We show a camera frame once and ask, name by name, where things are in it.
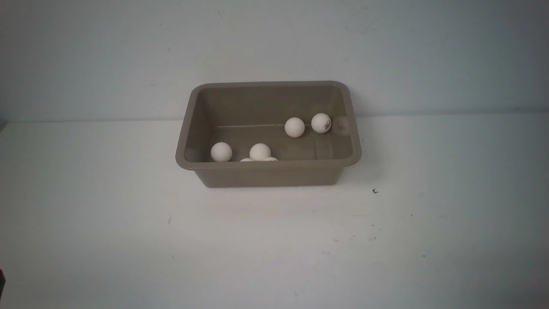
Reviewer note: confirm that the taupe plastic rectangular bin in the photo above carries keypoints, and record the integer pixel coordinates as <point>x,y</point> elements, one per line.
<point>242,114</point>

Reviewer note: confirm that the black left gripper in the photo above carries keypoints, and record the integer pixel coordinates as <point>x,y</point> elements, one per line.
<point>2,282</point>

